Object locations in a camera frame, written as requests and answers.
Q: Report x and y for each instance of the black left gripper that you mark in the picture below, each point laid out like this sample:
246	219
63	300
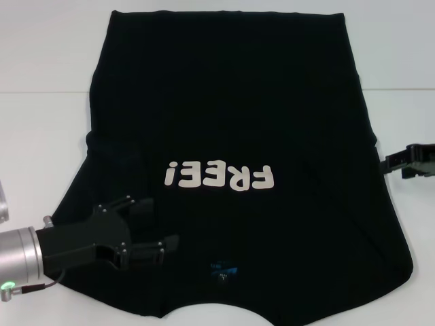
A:
85	241

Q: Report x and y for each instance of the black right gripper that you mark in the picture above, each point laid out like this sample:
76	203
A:
425	163

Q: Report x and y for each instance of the black t-shirt with FREE print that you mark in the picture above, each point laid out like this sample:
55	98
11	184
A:
231	102

